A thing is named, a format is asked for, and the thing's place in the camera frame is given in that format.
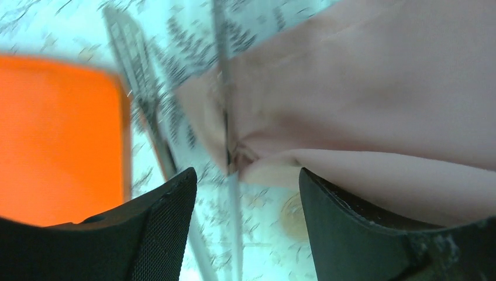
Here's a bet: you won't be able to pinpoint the orange box lid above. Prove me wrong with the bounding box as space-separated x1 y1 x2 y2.
1 54 132 227

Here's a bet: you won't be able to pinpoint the pink garment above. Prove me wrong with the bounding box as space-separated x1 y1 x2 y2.
174 1 495 226

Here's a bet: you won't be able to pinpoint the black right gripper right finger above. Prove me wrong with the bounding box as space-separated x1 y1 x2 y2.
299 169 495 281

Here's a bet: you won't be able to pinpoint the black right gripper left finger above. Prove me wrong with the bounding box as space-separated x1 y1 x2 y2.
1 167 197 280

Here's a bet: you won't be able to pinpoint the metal tongs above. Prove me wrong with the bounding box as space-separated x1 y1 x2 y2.
103 1 244 280

